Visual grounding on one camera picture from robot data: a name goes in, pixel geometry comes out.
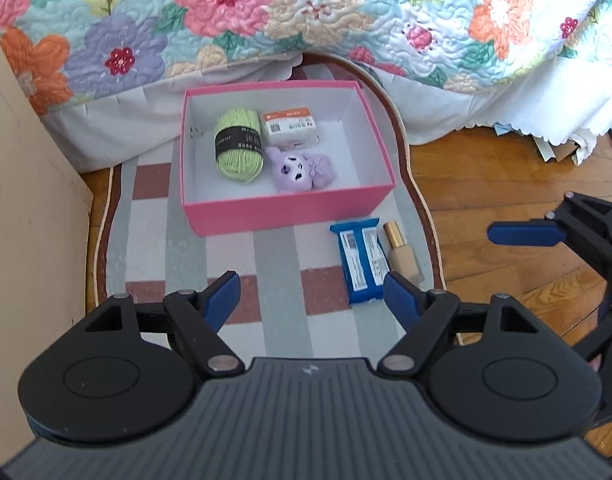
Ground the foundation bottle gold cap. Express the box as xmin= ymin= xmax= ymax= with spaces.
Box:
xmin=383 ymin=220 xmax=423 ymax=286

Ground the blue wet wipes pack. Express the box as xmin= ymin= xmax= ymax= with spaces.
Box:
xmin=329 ymin=218 xmax=390 ymax=304

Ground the purple plush toy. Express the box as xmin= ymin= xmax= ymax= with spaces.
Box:
xmin=265 ymin=146 xmax=336 ymax=193

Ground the green yarn ball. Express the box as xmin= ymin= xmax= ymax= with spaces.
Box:
xmin=214 ymin=106 xmax=264 ymax=184

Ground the clear box orange label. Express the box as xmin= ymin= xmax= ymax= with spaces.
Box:
xmin=259 ymin=107 xmax=319 ymax=151

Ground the checkered oval rug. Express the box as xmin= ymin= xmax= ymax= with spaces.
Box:
xmin=84 ymin=52 xmax=447 ymax=361

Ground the white bed skirt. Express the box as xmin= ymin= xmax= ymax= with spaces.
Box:
xmin=41 ymin=54 xmax=612 ymax=172

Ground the pink storage box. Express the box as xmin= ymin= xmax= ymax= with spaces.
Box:
xmin=179 ymin=80 xmax=395 ymax=236

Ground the beige wooden cabinet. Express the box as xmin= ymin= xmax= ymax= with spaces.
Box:
xmin=0 ymin=48 xmax=92 ymax=464

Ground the floral quilt bedspread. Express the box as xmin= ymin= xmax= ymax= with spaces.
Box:
xmin=0 ymin=0 xmax=612 ymax=114

